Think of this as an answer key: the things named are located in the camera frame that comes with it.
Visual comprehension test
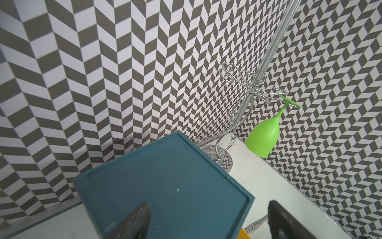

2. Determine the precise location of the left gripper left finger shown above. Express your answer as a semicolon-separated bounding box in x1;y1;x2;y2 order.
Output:
106;202;151;239

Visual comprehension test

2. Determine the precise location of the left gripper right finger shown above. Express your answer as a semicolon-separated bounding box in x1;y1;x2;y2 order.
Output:
268;200;316;239

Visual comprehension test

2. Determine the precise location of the teal drawer cabinet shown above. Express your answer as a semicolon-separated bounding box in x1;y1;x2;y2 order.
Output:
74;132;255;239

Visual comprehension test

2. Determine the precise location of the green plastic wine glass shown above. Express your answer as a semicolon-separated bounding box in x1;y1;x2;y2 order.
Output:
244;93;302;158

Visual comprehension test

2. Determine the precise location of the chrome wire glass rack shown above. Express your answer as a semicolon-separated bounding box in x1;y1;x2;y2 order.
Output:
203;62;287;172

